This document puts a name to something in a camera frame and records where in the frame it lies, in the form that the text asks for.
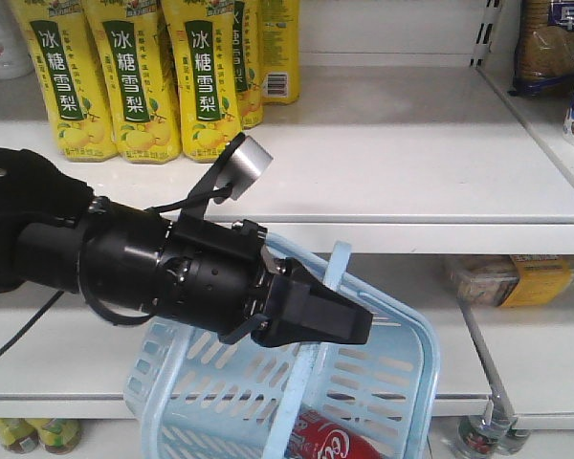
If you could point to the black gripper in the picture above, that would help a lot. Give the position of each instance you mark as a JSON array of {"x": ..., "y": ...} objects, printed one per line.
[{"x": 132, "y": 265}]

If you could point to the red coca-cola aluminium bottle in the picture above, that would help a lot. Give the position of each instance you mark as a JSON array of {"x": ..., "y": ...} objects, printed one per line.
[{"x": 316, "y": 436}]

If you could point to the light blue plastic basket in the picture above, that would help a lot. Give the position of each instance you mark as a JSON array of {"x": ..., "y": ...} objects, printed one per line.
[{"x": 195, "y": 397}]

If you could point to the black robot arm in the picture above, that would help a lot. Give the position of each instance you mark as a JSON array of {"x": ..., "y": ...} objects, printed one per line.
[{"x": 32, "y": 189}]

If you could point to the white metal shelf unit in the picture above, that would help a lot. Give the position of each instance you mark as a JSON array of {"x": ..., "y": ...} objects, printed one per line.
[{"x": 403, "y": 143}]

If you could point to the clear plastic snack box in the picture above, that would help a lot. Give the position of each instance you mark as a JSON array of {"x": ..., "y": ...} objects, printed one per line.
[{"x": 509, "y": 280}]

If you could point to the yellow pear drink bottle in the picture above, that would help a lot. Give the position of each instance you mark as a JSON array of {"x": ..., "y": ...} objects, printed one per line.
[
  {"x": 133, "y": 45},
  {"x": 67, "y": 67},
  {"x": 201, "y": 38}
]

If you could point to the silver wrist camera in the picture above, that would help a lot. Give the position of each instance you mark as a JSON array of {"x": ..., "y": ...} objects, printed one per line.
[{"x": 240, "y": 164}]

